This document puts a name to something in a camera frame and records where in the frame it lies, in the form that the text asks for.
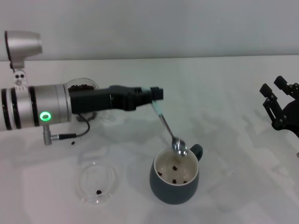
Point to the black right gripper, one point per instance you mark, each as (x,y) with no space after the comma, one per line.
(292,116)

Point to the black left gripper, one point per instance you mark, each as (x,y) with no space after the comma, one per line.
(98,100)

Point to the coffee beans pile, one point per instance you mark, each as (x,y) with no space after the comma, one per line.
(81,87)

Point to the dark green ceramic mug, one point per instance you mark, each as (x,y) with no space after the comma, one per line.
(172,193)

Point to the clear glass saucer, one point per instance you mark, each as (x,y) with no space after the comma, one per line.
(93,184)

